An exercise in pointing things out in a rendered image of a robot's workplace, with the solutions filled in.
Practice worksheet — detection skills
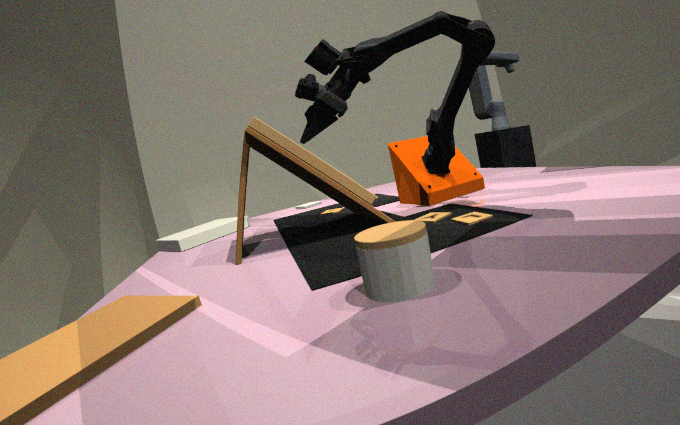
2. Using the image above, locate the cream flat rectangular card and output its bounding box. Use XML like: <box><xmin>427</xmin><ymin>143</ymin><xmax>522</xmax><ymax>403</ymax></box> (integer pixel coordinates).
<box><xmin>296</xmin><ymin>201</ymin><xmax>322</xmax><ymax>209</ymax></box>

